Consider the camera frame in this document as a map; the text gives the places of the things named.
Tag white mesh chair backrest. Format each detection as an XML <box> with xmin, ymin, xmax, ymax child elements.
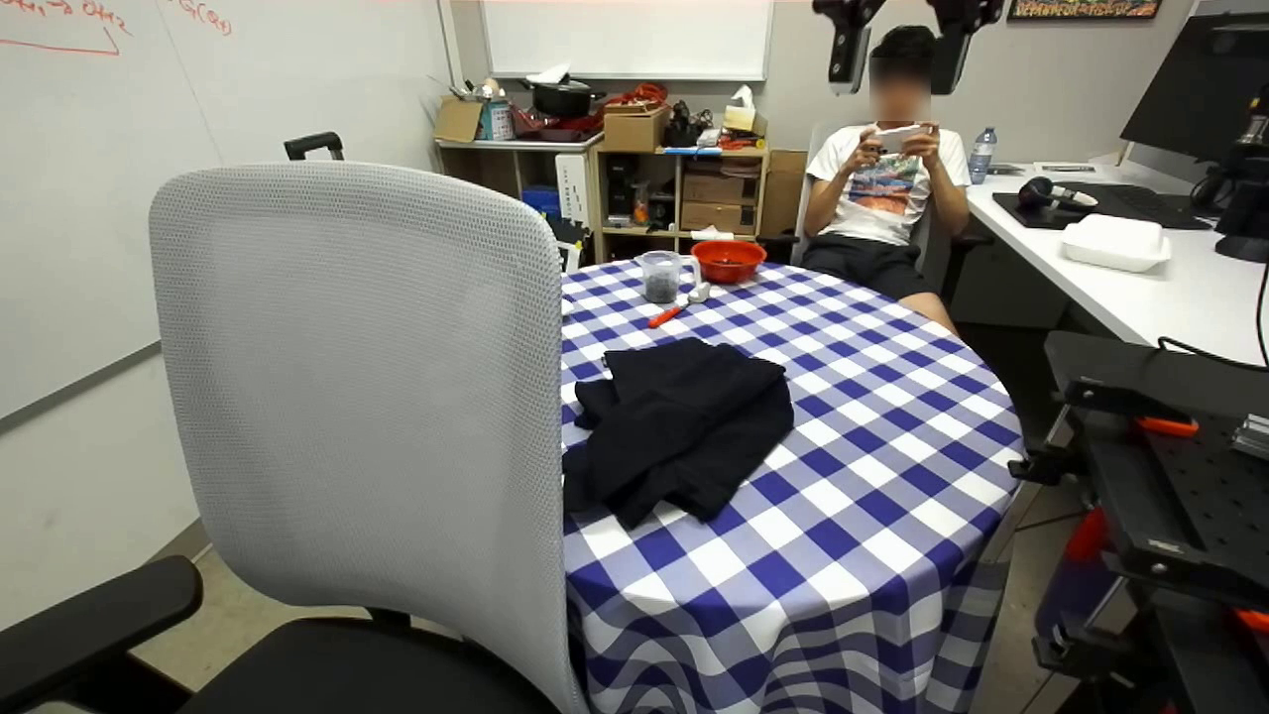
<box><xmin>148</xmin><ymin>158</ymin><xmax>592</xmax><ymax>714</ymax></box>

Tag red bowl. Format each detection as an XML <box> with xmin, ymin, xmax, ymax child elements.
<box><xmin>688</xmin><ymin>235</ymin><xmax>769</xmax><ymax>290</ymax></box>

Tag framed picture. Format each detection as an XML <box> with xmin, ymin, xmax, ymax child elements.
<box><xmin>1008</xmin><ymin>0</ymin><xmax>1167</xmax><ymax>25</ymax></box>

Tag black chair seat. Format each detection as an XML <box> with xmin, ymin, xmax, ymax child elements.
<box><xmin>175</xmin><ymin>606</ymin><xmax>568</xmax><ymax>714</ymax></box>

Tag clear water bottle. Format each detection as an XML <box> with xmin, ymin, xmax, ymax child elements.
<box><xmin>966</xmin><ymin>122</ymin><xmax>1000</xmax><ymax>190</ymax></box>

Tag grey cup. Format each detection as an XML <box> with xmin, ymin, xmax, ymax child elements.
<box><xmin>639</xmin><ymin>248</ymin><xmax>687</xmax><ymax>305</ymax></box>

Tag white folded towel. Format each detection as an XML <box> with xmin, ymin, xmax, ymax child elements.
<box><xmin>1057</xmin><ymin>211</ymin><xmax>1173</xmax><ymax>276</ymax></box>

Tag black cooking pot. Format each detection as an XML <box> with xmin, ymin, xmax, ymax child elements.
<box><xmin>528</xmin><ymin>75</ymin><xmax>600</xmax><ymax>126</ymax></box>

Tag cardboard box inside shelf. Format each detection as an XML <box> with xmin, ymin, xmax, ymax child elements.
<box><xmin>679</xmin><ymin>169</ymin><xmax>765</xmax><ymax>237</ymax></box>

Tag blank whiteboard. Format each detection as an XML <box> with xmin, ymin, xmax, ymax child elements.
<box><xmin>477</xmin><ymin>0</ymin><xmax>777</xmax><ymax>87</ymax></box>

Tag whiteboard with red writing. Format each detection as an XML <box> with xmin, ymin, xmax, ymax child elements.
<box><xmin>0</xmin><ymin>0</ymin><xmax>453</xmax><ymax>426</ymax></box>

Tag small open cardboard box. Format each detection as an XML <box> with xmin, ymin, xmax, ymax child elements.
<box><xmin>432</xmin><ymin>92</ymin><xmax>487</xmax><ymax>151</ymax></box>

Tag wooden shelf unit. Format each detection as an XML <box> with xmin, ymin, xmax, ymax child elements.
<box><xmin>432</xmin><ymin>129</ymin><xmax>777</xmax><ymax>270</ymax></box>

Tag white plastic jug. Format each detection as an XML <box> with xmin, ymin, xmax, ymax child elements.
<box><xmin>723</xmin><ymin>83</ymin><xmax>762</xmax><ymax>138</ymax></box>

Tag black headphones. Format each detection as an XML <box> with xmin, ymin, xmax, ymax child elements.
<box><xmin>1011</xmin><ymin>169</ymin><xmax>1103</xmax><ymax>222</ymax></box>

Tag seated person in white shirt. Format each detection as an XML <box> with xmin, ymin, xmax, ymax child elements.
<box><xmin>798</xmin><ymin>50</ymin><xmax>983</xmax><ymax>334</ymax></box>

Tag black cloth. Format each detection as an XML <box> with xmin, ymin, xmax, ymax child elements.
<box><xmin>564</xmin><ymin>337</ymin><xmax>798</xmax><ymax>531</ymax></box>

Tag black computer monitor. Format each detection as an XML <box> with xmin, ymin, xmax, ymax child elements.
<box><xmin>1119</xmin><ymin>11</ymin><xmax>1269</xmax><ymax>169</ymax></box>

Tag black robot cart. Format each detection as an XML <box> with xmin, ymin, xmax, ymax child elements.
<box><xmin>1028</xmin><ymin>330</ymin><xmax>1269</xmax><ymax>714</ymax></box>

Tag blue white checkered tablecloth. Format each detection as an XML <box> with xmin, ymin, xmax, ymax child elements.
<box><xmin>551</xmin><ymin>253</ymin><xmax>1028</xmax><ymax>714</ymax></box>

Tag black desk mat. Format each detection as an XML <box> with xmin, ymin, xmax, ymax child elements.
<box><xmin>990</xmin><ymin>177</ymin><xmax>1212</xmax><ymax>235</ymax></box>

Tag white desk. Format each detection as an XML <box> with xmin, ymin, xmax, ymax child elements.
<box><xmin>962</xmin><ymin>154</ymin><xmax>1269</xmax><ymax>367</ymax></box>

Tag black chair armrest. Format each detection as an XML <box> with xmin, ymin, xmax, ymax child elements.
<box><xmin>0</xmin><ymin>552</ymin><xmax>207</xmax><ymax>714</ymax></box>
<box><xmin>280</xmin><ymin>126</ymin><xmax>350</xmax><ymax>166</ymax></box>

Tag blue storage bin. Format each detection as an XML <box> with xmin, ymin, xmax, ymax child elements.
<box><xmin>519</xmin><ymin>182</ymin><xmax>568</xmax><ymax>222</ymax></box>

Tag cardboard box with red item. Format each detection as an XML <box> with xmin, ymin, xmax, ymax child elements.
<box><xmin>600</xmin><ymin>97</ymin><xmax>674</xmax><ymax>154</ymax></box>

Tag white smartphone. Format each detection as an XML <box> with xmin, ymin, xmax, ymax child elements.
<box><xmin>865</xmin><ymin>122</ymin><xmax>933</xmax><ymax>158</ymax></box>

